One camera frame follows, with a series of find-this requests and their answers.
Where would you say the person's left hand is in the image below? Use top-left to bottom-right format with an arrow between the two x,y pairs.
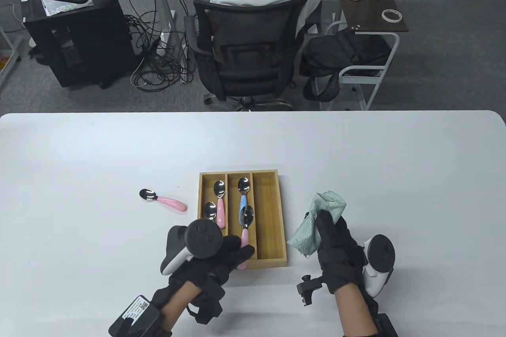
170,235 -> 255,286

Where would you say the person's right hand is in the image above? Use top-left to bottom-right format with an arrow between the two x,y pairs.
316,210 -> 366,294

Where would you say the pink handle baby spoon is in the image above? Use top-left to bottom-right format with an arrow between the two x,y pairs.
236,206 -> 255,270
139,188 -> 187,213
213,181 -> 227,230

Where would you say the black and white controller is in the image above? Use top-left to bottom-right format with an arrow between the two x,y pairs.
362,234 -> 396,298
160,220 -> 225,276

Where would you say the green fish scale cleaning cloth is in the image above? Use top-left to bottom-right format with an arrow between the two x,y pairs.
287,191 -> 347,259

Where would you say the person's right forearm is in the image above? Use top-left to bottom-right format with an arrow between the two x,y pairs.
335,282 -> 380,337

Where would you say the person's left forearm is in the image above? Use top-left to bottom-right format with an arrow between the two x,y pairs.
160,280 -> 206,333

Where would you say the bamboo cutlery tray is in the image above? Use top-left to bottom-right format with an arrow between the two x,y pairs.
195,170 -> 288,272

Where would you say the black mesh office chair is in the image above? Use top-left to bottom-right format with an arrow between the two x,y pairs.
184,0 -> 323,111

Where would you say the black bag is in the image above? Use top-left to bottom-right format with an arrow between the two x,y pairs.
299,29 -> 392,102

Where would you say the black cabinet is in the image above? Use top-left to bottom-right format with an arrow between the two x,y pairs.
24,0 -> 137,89

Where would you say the silver foil bag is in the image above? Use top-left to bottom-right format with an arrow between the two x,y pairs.
41,0 -> 94,17

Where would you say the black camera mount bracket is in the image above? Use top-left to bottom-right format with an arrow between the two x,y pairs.
186,286 -> 226,324
296,274 -> 325,307

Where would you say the tangle of black cables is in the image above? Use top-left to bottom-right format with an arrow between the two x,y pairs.
107,0 -> 194,90

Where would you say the brown side table white frame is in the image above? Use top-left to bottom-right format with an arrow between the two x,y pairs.
318,0 -> 410,111

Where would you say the white metal frame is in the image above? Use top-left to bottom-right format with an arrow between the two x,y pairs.
0,25 -> 22,88

